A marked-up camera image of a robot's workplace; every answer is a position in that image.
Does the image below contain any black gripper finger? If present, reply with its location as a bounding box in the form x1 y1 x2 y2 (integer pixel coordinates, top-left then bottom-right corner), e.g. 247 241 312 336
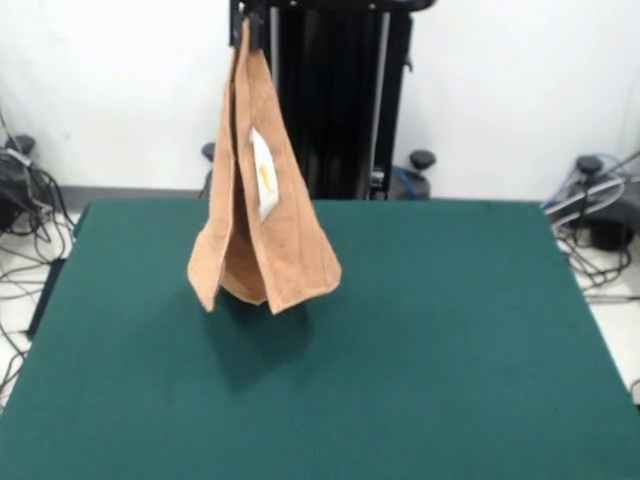
248 13 265 51
227 0 243 49

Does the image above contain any orange terry towel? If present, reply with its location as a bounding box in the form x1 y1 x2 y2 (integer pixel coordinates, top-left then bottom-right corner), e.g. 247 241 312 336
187 19 344 316

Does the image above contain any dark green table cloth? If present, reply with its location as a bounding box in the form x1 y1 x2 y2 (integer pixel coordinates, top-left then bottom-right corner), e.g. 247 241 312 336
0 199 640 480

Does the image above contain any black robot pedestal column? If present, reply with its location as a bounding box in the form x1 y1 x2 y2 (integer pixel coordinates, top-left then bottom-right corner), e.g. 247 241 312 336
239 0 436 201

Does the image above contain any black pedestal foot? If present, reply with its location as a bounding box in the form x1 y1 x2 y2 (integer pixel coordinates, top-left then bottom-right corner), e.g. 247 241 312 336
389 148 439 200
0 133 39 236
547 154 640 251
199 141 219 200

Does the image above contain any blue cable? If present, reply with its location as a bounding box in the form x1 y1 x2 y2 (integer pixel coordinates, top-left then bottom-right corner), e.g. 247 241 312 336
542 152 629 211

